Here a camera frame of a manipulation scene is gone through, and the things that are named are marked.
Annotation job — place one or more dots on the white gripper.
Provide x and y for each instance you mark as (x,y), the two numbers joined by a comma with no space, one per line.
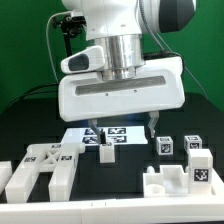
(156,86)

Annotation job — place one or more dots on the white chair seat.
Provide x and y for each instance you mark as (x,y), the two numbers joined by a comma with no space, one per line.
(170,180)

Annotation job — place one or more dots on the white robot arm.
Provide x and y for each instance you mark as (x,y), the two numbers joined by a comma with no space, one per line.
(112,76)

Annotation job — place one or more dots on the white tag sheet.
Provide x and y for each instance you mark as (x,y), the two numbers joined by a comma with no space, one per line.
(120,135)

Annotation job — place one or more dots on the white tagged cube left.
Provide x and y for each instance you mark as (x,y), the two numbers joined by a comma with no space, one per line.
(164,145)

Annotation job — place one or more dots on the white tagged cube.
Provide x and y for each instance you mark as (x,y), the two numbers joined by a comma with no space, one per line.
(192,142)
(164,145)

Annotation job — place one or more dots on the white tagged cube right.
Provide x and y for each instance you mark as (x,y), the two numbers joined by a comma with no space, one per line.
(192,142)

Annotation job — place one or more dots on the white obstacle fence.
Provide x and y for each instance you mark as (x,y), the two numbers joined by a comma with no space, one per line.
(154,210)

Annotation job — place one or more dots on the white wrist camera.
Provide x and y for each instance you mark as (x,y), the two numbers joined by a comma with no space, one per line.
(90,59)

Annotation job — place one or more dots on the white chair back frame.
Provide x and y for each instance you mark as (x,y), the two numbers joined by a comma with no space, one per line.
(59,159)

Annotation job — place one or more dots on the black camera stand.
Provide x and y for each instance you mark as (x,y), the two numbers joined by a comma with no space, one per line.
(71,27)

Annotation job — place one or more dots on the grey camera on stand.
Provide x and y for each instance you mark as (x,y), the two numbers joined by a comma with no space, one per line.
(76,13)

